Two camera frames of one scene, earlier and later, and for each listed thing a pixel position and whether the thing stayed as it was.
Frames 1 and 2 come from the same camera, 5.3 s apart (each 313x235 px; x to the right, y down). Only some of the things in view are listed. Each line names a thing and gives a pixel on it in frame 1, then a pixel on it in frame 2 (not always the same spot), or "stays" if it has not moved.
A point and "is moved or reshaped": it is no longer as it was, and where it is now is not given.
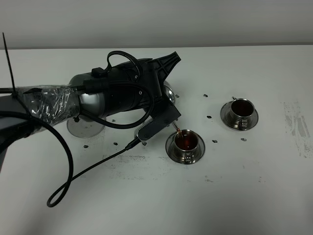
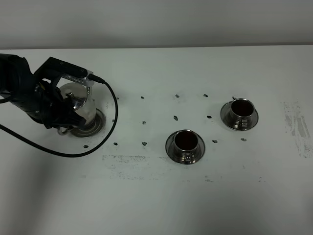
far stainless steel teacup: [242, 110] stays
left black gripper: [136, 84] -> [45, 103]
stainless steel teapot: [170, 94] is moved or reshaped
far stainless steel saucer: [226, 117] stays
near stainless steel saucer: [170, 149] stays
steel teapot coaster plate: [84, 129] stays
